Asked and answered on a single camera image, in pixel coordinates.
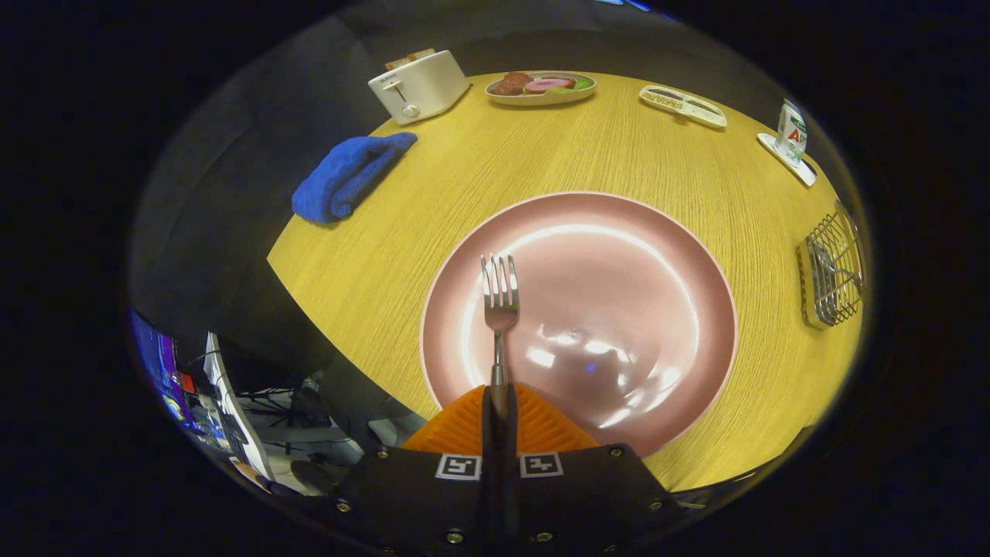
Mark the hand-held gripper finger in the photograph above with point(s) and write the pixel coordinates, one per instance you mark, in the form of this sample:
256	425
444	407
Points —
509	449
489	445

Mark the pink round plate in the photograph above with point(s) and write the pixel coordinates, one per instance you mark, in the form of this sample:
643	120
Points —
603	263

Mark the white angled stand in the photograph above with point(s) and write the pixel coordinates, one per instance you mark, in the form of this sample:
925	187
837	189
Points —
236	410

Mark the blue folded towel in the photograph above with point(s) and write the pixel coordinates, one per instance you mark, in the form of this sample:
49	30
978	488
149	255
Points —
344	174

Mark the lit computer screen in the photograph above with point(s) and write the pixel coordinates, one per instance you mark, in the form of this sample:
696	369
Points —
158	363

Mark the grey food plate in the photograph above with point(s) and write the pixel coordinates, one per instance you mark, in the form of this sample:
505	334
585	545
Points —
541	99

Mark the brown meat piece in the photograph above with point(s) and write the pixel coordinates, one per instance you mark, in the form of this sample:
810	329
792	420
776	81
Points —
510	83

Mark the white toaster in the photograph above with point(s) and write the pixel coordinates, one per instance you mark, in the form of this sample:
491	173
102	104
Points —
421	89

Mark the pink ham slice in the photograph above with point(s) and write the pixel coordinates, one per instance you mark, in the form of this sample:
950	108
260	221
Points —
549	84

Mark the green vegetable piece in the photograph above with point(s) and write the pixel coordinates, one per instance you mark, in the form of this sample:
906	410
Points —
583	83

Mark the white divided snack dish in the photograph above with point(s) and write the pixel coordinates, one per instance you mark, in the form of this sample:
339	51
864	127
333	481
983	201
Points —
682	106

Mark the pair of toast slices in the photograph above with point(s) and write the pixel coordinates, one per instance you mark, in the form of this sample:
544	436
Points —
410	57

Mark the white square coaster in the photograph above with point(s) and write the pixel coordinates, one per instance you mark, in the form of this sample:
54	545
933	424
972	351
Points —
800	172

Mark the white bottle with green label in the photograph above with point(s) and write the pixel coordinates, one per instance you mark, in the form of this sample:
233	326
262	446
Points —
791	135

